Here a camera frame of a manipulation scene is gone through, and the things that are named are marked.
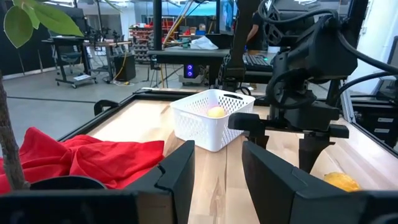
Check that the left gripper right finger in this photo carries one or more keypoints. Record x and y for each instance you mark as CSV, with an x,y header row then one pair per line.
x,y
280,193

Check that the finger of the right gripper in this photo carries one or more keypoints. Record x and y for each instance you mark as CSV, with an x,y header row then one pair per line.
x,y
255,137
314,152

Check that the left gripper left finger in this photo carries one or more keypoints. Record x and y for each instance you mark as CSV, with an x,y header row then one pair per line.
x,y
180,174

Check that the yellow toy lemon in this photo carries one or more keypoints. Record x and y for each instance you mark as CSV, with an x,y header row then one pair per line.
x,y
342,182

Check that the pale orange toy peach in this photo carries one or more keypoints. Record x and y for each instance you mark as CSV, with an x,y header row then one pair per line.
x,y
216,112

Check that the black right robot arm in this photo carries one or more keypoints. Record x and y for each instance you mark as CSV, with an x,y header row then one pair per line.
x,y
329,56

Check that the white perforated plastic basket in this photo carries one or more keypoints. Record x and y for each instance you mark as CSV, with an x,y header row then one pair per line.
x,y
199,130

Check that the backlit black keyboard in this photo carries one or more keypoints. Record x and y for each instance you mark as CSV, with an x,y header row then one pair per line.
x,y
256,62

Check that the red cloth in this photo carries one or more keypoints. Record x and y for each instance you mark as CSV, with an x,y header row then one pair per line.
x,y
93,161

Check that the black computer blue lights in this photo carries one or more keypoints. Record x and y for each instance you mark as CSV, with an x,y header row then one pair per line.
x,y
189,71

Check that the person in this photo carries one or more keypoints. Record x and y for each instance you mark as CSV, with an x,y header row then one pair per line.
x,y
255,31

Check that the black clamp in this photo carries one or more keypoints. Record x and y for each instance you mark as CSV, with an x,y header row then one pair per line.
x,y
102,104

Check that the white crumpled cloth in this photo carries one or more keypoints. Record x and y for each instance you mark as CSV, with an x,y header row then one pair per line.
x,y
203,44

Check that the grey desk with pole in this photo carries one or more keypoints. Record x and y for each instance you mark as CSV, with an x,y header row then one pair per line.
x,y
186,56

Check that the shelf with red bins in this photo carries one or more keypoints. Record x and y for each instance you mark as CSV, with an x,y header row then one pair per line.
x,y
141,43

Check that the black pole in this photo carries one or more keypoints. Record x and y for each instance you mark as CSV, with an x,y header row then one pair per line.
x,y
157,25

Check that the black wheeled table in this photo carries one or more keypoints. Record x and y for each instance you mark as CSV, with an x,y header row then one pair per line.
x,y
71,40

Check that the green potted plant black pot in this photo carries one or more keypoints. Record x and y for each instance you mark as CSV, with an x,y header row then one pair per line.
x,y
46,18

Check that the black aluminium rail frame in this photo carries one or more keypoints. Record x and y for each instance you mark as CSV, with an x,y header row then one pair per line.
x,y
161,91

